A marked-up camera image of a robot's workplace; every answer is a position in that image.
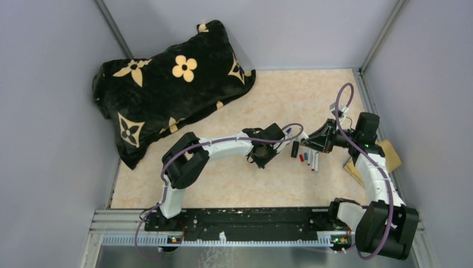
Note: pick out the white green-tip pen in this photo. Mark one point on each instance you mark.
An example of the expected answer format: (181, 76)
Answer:
(297, 138)

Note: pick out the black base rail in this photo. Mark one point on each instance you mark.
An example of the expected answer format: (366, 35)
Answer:
(277, 224)

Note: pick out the grey cable duct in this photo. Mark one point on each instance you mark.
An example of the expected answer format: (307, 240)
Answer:
(166, 241)

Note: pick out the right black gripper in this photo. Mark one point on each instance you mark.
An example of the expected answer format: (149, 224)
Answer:
(324, 139)

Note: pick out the white light-blue pen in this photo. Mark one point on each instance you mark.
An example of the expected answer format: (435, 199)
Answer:
(315, 161)

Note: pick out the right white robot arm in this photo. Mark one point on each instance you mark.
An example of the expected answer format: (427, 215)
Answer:
(387, 226)

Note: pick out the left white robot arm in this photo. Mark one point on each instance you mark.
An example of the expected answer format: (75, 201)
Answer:
(185, 160)

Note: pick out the white blue-tip pen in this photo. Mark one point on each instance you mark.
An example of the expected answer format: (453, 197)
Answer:
(309, 157)

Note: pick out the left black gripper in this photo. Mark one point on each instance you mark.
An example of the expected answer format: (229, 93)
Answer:
(277, 134)

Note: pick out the black green highlighter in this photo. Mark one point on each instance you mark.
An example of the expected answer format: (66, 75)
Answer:
(295, 148)

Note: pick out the black floral plush blanket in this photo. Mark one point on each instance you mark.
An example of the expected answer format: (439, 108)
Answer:
(150, 99)

